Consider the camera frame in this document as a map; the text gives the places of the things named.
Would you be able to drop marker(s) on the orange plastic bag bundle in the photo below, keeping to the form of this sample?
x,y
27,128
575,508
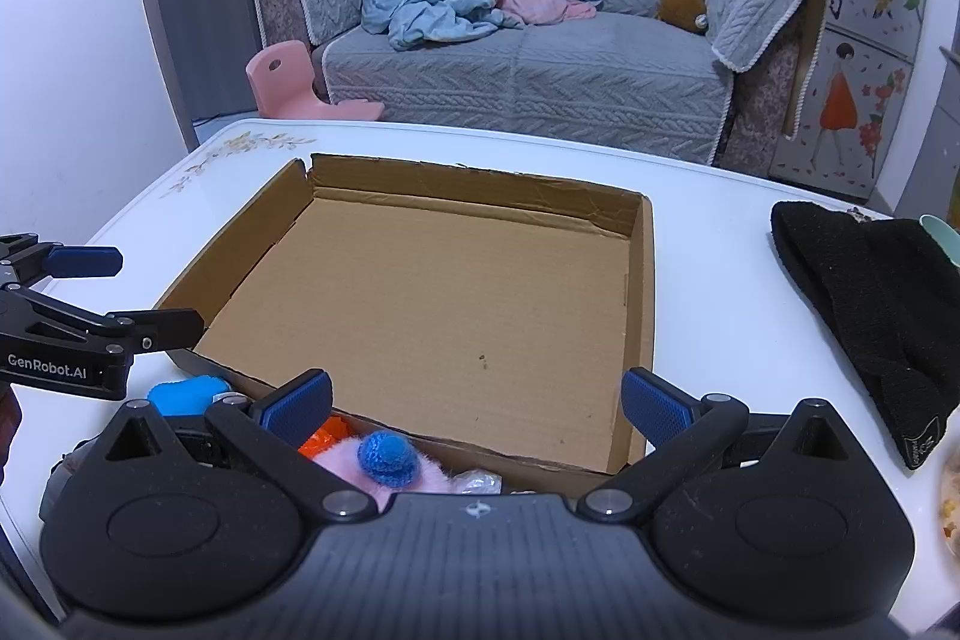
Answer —
x,y
319,443

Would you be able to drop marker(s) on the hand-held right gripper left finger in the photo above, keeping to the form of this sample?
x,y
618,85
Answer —
x,y
300,404

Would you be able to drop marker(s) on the black knit hat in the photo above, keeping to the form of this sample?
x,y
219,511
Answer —
x,y
862,310

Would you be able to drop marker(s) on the brown plush toy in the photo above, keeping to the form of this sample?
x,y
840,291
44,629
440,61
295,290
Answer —
x,y
679,6

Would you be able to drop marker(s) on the pink plastic child chair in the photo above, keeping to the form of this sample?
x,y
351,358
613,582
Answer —
x,y
289,81

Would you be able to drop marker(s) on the grey covered sofa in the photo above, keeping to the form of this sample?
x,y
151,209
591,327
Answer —
x,y
525,70

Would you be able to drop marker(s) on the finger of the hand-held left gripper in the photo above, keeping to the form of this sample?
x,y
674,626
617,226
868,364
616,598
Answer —
x,y
82,261
169,325

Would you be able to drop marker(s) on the mint green bowl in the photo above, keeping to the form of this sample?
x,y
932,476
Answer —
x,y
943,239

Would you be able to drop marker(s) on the pink cloth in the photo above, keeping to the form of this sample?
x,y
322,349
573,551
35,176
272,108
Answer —
x,y
540,3

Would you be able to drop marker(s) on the snack packet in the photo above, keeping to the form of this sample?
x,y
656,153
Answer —
x,y
951,505

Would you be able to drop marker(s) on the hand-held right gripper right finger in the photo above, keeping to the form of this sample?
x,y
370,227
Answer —
x,y
656,409

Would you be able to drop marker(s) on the pink fluffy sock bundle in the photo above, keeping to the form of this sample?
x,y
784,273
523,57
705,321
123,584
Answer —
x,y
431,473

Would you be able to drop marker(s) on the grey fridge with floral stickers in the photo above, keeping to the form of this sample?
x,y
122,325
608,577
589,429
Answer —
x,y
847,10

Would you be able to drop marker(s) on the grey cabinet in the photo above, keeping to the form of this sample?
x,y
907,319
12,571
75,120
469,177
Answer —
x,y
937,145

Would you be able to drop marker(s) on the shallow cardboard box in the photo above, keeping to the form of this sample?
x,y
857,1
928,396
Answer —
x,y
450,317

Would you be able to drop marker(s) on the clear plastic bundle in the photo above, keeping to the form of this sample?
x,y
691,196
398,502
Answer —
x,y
480,482

